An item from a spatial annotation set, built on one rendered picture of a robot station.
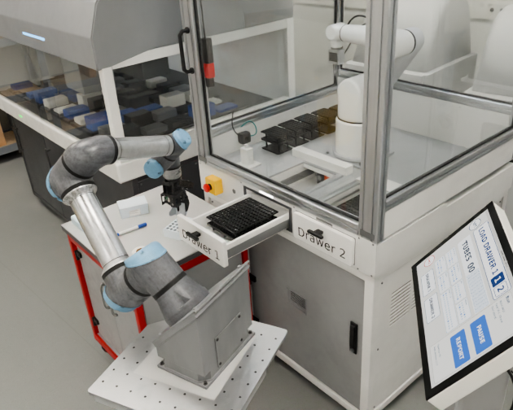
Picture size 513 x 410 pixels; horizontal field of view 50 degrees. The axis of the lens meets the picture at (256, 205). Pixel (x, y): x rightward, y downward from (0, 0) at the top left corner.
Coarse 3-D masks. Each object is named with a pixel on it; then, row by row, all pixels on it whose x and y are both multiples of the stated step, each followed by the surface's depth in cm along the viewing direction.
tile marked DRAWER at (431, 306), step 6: (432, 294) 146; (426, 300) 147; (432, 300) 144; (438, 300) 142; (426, 306) 145; (432, 306) 143; (438, 306) 141; (426, 312) 143; (432, 312) 141; (438, 312) 139; (426, 318) 142; (432, 318) 139
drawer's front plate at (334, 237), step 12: (300, 216) 204; (312, 228) 201; (324, 228) 196; (312, 240) 204; (324, 240) 198; (336, 240) 193; (348, 240) 188; (324, 252) 201; (336, 252) 195; (348, 252) 191; (348, 264) 193
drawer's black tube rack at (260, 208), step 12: (240, 204) 221; (252, 204) 220; (264, 204) 219; (216, 216) 213; (228, 216) 213; (240, 216) 212; (252, 216) 211; (264, 216) 211; (276, 216) 216; (216, 228) 211; (240, 228) 204; (252, 228) 209
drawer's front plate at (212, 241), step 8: (184, 216) 208; (184, 224) 208; (192, 224) 203; (184, 232) 211; (192, 232) 205; (200, 232) 200; (208, 232) 197; (184, 240) 213; (200, 240) 203; (208, 240) 198; (216, 240) 193; (224, 240) 192; (200, 248) 205; (216, 248) 196; (224, 248) 192; (208, 256) 202; (216, 256) 198; (224, 256) 194; (224, 264) 195
